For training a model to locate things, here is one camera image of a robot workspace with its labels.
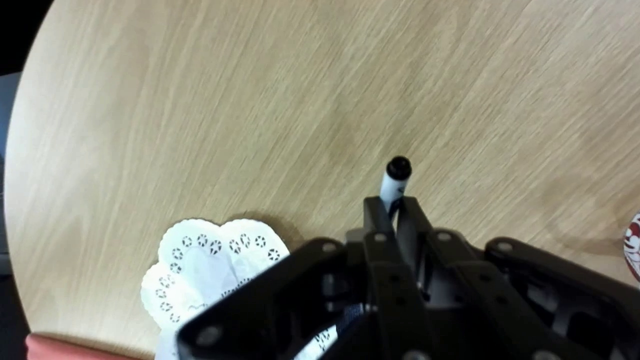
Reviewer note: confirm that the black sharpie marker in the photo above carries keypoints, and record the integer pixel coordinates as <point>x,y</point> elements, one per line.
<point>393,184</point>

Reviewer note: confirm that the orange cloth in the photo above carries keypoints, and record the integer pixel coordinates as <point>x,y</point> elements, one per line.
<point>49,348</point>

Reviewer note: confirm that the white paper doily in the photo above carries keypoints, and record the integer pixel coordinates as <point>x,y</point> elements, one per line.
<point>198,264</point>

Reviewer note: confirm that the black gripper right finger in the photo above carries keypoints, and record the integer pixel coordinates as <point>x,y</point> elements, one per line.
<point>515,300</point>

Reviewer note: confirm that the red white mug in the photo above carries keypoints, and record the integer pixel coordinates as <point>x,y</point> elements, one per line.
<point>632,246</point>

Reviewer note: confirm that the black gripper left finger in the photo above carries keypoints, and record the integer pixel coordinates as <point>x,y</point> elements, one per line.
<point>366,289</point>

